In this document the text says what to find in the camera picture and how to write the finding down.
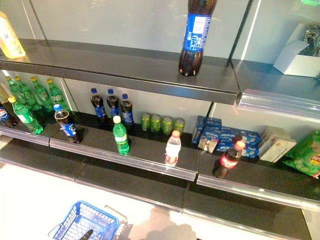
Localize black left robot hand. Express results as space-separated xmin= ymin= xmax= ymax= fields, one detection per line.
xmin=77 ymin=228 xmax=94 ymax=240

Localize blue plastic shopping basket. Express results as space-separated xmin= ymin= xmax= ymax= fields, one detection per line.
xmin=48 ymin=200 xmax=120 ymax=240

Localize small Coca-Cola bottle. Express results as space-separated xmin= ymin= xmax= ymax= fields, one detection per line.
xmin=212 ymin=140 xmax=247 ymax=180

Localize black base shelf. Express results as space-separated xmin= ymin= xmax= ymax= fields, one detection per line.
xmin=0 ymin=136 xmax=320 ymax=240

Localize water bottle red cap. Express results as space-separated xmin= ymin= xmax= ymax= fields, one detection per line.
xmin=164 ymin=130 xmax=182 ymax=168

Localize Pepsi bottle round logo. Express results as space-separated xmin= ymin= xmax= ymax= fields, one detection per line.
xmin=0 ymin=101 xmax=17 ymax=129

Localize Oreo wafer roll box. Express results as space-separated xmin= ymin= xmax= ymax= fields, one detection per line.
xmin=197 ymin=138 xmax=219 ymax=153

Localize dark grey shelf board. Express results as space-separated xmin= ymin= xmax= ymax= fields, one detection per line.
xmin=0 ymin=38 xmax=242 ymax=106

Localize large blue Oreo pack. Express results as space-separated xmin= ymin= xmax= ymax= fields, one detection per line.
xmin=201 ymin=125 xmax=261 ymax=160

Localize beige carton boxes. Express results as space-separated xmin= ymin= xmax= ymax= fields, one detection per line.
xmin=258 ymin=125 xmax=298 ymax=163

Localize large yellow juice bottle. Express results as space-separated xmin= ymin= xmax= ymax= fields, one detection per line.
xmin=0 ymin=11 xmax=27 ymax=60

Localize large Pepsi bottle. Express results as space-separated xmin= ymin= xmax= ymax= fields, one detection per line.
xmin=178 ymin=0 xmax=218 ymax=77

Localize green chips bag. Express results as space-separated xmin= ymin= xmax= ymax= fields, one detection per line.
xmin=283 ymin=129 xmax=320 ymax=180

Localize white cardboard box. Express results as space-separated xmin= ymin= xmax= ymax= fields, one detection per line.
xmin=272 ymin=22 xmax=320 ymax=79

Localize dark shiny bag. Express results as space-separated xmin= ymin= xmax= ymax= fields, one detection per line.
xmin=298 ymin=22 xmax=320 ymax=57

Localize black shelf with clear rail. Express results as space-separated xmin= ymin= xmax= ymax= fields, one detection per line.
xmin=0 ymin=109 xmax=320 ymax=212

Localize dark shelf board clear rail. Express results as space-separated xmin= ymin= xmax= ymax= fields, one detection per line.
xmin=229 ymin=58 xmax=320 ymax=116

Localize black shelf upright post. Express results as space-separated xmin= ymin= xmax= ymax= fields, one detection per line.
xmin=225 ymin=0 xmax=255 ymax=68

